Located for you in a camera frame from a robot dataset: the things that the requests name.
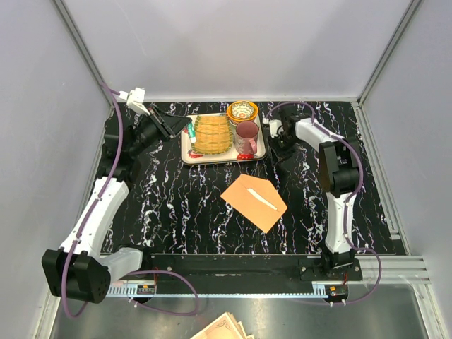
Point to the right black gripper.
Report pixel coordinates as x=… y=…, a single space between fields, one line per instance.
x=276 y=155

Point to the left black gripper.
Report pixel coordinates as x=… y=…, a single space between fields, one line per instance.
x=172 y=124

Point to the green white glue stick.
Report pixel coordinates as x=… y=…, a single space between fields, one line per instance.
x=191 y=133

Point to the ornate bordered letter paper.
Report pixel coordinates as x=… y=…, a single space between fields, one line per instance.
x=257 y=196

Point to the brown paper envelope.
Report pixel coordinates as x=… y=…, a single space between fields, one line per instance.
x=253 y=210

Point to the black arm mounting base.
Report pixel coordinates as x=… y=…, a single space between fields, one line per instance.
x=301 y=267

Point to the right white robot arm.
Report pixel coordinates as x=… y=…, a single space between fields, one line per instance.
x=340 y=176

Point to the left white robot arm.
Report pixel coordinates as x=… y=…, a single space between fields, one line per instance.
x=77 y=270

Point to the white strawberry tray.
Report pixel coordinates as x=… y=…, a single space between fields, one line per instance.
x=189 y=157

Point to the yellow woven bamboo basket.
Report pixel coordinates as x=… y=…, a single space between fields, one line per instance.
x=213 y=134

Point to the yellow patterned bowl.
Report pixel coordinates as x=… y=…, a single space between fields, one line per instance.
x=242 y=111

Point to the stack of spare letters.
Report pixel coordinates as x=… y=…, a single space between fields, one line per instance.
x=224 y=327

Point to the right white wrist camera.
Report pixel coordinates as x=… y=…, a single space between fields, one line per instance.
x=274 y=126

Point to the slotted cable duct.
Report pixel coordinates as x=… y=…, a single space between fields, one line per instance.
x=227 y=287

